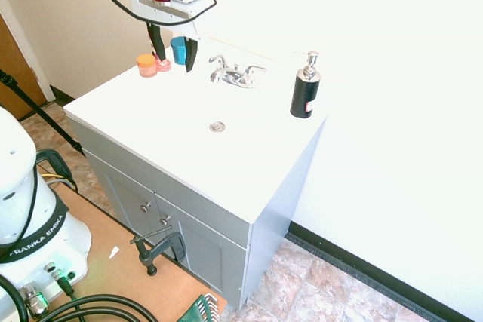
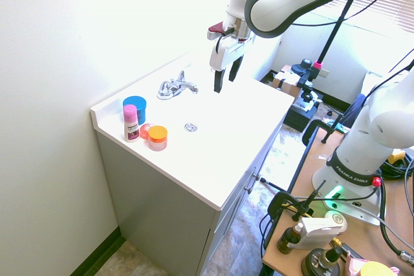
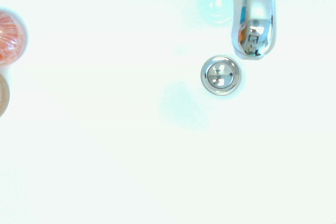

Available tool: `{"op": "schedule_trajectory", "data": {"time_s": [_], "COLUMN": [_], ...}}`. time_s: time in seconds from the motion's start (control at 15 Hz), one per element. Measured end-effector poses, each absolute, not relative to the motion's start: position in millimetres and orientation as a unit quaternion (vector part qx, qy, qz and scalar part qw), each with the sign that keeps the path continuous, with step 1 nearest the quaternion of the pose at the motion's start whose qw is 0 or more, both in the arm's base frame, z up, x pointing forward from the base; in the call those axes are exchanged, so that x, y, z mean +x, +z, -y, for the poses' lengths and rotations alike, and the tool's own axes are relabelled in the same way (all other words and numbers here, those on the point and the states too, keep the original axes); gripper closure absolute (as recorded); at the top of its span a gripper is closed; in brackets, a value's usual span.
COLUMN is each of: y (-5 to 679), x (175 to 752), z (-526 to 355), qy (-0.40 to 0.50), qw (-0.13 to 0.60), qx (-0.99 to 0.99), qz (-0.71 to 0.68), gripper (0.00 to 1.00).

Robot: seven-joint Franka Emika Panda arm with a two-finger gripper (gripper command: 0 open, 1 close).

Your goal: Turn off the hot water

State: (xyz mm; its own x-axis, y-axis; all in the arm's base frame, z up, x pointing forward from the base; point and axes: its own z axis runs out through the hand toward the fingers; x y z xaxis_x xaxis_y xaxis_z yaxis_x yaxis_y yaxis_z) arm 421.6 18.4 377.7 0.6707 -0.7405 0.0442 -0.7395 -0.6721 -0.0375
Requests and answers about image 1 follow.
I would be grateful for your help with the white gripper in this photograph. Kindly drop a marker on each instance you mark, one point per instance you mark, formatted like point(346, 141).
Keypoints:
point(160, 11)

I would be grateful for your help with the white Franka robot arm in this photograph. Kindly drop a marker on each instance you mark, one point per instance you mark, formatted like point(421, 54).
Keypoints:
point(26, 201)

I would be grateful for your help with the blue plastic cup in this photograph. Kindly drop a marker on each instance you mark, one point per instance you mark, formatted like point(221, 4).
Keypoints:
point(177, 49)

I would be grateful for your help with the orange plastic cup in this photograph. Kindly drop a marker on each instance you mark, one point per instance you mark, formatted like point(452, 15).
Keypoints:
point(146, 65)

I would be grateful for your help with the chrome faucet spout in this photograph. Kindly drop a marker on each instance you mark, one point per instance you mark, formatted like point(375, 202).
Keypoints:
point(219, 74)

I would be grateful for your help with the chrome sink drain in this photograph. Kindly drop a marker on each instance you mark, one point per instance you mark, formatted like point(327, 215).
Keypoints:
point(217, 126)

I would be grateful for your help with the grey vanity cabinet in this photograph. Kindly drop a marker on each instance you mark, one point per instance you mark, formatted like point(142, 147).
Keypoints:
point(181, 171)

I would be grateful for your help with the black chrome soap dispenser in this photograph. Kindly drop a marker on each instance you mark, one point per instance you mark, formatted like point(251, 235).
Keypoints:
point(305, 90)

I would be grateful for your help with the black tripod leg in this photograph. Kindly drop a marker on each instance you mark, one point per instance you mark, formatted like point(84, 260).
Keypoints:
point(41, 114)

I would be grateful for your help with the brown wooden door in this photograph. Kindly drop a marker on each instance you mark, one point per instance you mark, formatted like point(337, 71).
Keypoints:
point(17, 73)

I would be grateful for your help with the round metal cabinet knob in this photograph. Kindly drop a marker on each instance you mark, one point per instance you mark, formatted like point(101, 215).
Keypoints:
point(145, 207)
point(165, 219)

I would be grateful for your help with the black C-clamp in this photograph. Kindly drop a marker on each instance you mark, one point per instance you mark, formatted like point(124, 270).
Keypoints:
point(158, 246)

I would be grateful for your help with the white paper scrap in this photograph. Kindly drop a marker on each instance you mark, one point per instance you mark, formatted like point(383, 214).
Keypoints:
point(114, 252)

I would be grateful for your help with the brown wooden robot board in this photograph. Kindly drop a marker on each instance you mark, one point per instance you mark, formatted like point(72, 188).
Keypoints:
point(124, 261)

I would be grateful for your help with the green hex key set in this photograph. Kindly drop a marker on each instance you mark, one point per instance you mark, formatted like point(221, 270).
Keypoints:
point(200, 308)

